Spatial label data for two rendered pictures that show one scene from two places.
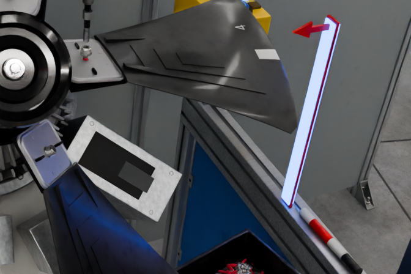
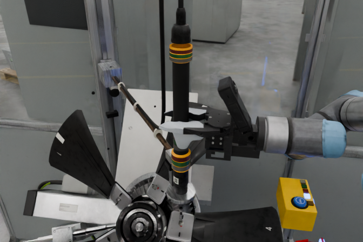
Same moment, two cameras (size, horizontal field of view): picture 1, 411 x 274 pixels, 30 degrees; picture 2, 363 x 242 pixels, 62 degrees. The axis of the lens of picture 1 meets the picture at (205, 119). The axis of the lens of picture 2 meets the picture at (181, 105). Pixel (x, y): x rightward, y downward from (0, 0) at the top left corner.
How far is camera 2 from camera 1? 0.42 m
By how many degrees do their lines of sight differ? 36
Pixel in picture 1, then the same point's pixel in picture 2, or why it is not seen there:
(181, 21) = (239, 216)
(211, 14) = (256, 216)
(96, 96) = (258, 203)
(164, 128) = not seen: hidden behind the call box
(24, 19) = (148, 208)
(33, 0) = (161, 197)
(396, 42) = not seen: outside the picture
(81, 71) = (173, 232)
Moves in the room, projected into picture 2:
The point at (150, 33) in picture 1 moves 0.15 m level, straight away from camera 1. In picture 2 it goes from (219, 219) to (243, 187)
